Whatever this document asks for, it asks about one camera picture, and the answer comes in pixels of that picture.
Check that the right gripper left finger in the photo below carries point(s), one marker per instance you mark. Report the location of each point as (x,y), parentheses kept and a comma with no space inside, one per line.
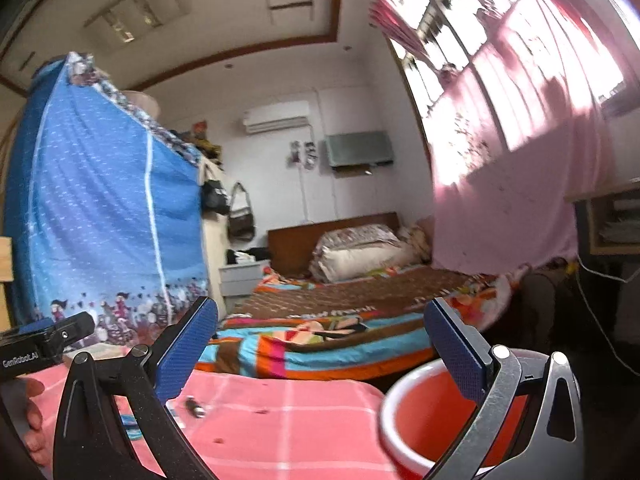
(90,440)

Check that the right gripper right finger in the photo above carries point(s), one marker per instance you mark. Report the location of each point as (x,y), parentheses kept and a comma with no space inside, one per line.
(556,445)

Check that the person's left hand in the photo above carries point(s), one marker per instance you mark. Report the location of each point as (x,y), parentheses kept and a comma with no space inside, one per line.
(34,439)

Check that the brown thread spool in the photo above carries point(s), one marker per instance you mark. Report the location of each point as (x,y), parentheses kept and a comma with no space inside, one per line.
(195,408)

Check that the red plastic basin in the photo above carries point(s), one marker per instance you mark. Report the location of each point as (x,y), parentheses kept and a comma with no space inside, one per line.
(426,411)

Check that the pink checked table cloth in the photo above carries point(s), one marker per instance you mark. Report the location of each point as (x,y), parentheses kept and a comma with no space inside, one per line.
(277,429)

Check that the white bedside drawer cabinet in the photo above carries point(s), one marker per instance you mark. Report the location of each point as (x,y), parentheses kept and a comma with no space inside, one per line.
(241,279)

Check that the colourful striped bed blanket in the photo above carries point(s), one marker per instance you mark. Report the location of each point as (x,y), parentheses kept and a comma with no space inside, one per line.
(361,329)

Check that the blue fabric wardrobe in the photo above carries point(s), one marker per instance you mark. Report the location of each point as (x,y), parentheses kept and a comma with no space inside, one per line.
(103,208)

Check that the grey hanging handbag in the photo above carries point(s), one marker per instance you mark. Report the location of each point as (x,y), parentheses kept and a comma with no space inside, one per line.
(241,221)

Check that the black hanging bag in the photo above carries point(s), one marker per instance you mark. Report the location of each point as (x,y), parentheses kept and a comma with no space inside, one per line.
(214,197)

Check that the brown wooden headboard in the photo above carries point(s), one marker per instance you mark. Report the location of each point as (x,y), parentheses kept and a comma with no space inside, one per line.
(291,248)

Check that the wooden shelf desk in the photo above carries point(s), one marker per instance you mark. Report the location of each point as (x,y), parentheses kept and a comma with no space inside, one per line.
(607,221)

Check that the beige pillow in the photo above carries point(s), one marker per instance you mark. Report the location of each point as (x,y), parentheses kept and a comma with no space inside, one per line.
(345,254)

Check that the pink window curtain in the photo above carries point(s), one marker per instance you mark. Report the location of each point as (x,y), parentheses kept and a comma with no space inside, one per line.
(499,111)

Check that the white wall air conditioner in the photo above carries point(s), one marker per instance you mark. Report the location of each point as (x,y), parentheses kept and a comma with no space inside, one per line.
(276,117)

